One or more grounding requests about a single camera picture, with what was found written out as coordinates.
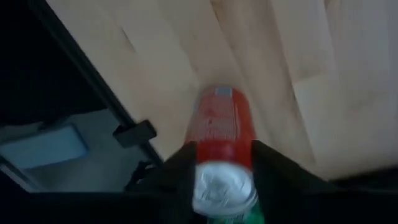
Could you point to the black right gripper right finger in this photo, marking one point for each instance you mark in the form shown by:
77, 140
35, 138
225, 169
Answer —
311, 205

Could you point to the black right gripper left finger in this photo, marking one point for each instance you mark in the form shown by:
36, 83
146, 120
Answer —
109, 208

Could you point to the red Fanta soda can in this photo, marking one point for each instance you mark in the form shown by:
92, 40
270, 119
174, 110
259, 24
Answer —
222, 130

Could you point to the pale rectangular plate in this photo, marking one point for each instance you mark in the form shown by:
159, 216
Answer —
46, 149

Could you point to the black frame clamp bracket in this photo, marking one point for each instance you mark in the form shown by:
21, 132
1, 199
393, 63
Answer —
133, 134

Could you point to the black aluminium table frame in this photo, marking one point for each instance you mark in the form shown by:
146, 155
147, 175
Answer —
85, 62

